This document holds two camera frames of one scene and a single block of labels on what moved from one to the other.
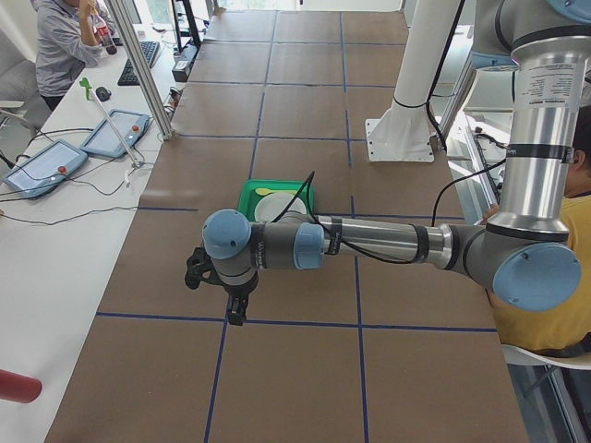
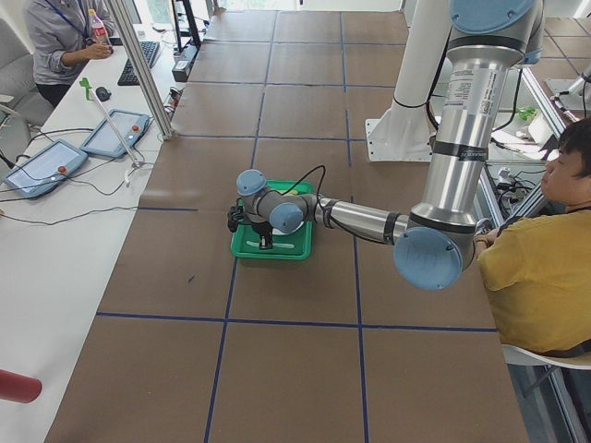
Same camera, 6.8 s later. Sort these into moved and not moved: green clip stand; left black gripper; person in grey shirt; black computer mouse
Moved: left black gripper
Not moved: person in grey shirt; green clip stand; black computer mouse
